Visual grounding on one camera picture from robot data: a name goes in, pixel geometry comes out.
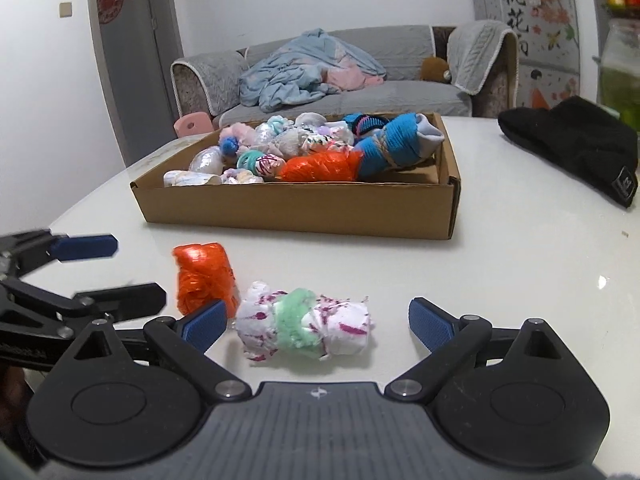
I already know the light blue blanket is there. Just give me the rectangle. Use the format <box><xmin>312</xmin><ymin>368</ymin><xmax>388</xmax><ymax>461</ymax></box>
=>
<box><xmin>239</xmin><ymin>28</ymin><xmax>388</xmax><ymax>113</ymax></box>

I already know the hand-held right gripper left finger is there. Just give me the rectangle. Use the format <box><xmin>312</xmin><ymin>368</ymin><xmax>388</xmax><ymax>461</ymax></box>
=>
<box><xmin>75</xmin><ymin>300</ymin><xmax>251</xmax><ymax>403</ymax></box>

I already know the brown plush toy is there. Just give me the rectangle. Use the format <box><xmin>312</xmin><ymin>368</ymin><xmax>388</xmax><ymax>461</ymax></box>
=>
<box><xmin>419</xmin><ymin>56</ymin><xmax>453</xmax><ymax>85</ymax></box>

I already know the grey door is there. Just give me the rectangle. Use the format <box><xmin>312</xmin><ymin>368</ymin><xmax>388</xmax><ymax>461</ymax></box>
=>
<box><xmin>85</xmin><ymin>0</ymin><xmax>183</xmax><ymax>168</ymax></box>

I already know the black knit hat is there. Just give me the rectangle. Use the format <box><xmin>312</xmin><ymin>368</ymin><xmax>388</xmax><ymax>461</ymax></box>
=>
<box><xmin>497</xmin><ymin>95</ymin><xmax>640</xmax><ymax>209</ymax></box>

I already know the grey covered sofa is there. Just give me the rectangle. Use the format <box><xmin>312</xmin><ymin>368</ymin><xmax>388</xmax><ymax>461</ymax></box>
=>
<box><xmin>170</xmin><ymin>20</ymin><xmax>521</xmax><ymax>128</ymax></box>

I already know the floral decorated refrigerator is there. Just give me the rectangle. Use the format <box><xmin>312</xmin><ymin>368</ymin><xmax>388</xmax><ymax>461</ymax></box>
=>
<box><xmin>467</xmin><ymin>0</ymin><xmax>581</xmax><ymax>111</ymax></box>

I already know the pink cloth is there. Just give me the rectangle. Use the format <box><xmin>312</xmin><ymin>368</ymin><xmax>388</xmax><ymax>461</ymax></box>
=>
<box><xmin>322</xmin><ymin>57</ymin><xmax>386</xmax><ymax>92</ymax></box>

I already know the pink plastic stool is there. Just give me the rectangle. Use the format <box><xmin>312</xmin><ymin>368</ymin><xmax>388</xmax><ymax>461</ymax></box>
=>
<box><xmin>172</xmin><ymin>112</ymin><xmax>213</xmax><ymax>138</ymax></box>

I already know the pastel scrunchie bundle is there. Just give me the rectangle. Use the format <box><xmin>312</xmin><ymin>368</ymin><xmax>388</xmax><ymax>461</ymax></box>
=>
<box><xmin>220</xmin><ymin>167</ymin><xmax>266</xmax><ymax>186</ymax></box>

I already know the white bundle with teal scrunchie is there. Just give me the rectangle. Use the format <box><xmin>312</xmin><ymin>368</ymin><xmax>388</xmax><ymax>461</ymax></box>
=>
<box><xmin>236</xmin><ymin>150</ymin><xmax>287</xmax><ymax>178</ymax></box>

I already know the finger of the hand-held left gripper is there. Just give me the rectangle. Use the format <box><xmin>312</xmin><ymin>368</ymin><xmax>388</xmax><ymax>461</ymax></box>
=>
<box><xmin>0</xmin><ymin>230</ymin><xmax>120</xmax><ymax>281</ymax></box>
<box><xmin>0</xmin><ymin>281</ymin><xmax>167</xmax><ymax>331</ymax></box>

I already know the plastic bundle with teal band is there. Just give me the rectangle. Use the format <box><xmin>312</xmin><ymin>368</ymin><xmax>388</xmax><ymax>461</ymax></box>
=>
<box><xmin>254</xmin><ymin>115</ymin><xmax>293</xmax><ymax>148</ymax></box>

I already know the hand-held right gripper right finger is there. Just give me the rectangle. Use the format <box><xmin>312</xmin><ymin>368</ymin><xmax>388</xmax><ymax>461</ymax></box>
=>
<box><xmin>384</xmin><ymin>297</ymin><xmax>563</xmax><ymax>403</ymax></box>

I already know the blue sock bundle with rope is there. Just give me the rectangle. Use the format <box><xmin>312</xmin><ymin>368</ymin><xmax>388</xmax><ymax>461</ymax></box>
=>
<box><xmin>352</xmin><ymin>112</ymin><xmax>446</xmax><ymax>181</ymax></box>

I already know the shallow cardboard box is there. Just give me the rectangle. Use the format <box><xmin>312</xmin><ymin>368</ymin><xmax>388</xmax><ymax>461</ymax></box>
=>
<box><xmin>129</xmin><ymin>111</ymin><xmax>462</xmax><ymax>241</ymax></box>

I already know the orange plastic bag bundle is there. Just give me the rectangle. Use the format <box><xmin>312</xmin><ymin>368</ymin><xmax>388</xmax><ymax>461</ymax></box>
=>
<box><xmin>172</xmin><ymin>242</ymin><xmax>238</xmax><ymax>318</ymax></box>
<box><xmin>276</xmin><ymin>150</ymin><xmax>363</xmax><ymax>183</ymax></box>

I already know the beige sock bundle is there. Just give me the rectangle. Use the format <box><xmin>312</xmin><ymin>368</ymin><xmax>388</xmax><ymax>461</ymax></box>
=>
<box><xmin>272</xmin><ymin>127</ymin><xmax>313</xmax><ymax>158</ymax></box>

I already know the white bundle with green scrunchie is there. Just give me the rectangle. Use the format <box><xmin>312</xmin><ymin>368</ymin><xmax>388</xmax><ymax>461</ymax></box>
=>
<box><xmin>235</xmin><ymin>281</ymin><xmax>376</xmax><ymax>362</ymax></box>

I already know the blue black grey sock bundle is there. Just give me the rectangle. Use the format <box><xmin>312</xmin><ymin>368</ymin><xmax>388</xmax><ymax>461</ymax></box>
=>
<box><xmin>342</xmin><ymin>112</ymin><xmax>396</xmax><ymax>143</ymax></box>

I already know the pink fluffy bundle blue band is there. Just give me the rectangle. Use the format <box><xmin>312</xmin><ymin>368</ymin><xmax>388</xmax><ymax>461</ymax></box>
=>
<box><xmin>219</xmin><ymin>122</ymin><xmax>261</xmax><ymax>157</ymax></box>

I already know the red door decoration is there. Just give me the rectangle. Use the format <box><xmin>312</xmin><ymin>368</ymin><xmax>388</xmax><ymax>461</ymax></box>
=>
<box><xmin>96</xmin><ymin>0</ymin><xmax>125</xmax><ymax>25</ymax></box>

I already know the glass jar with green contents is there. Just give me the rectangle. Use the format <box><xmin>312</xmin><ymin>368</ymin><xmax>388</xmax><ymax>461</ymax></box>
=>
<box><xmin>597</xmin><ymin>17</ymin><xmax>640</xmax><ymax>133</ymax></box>

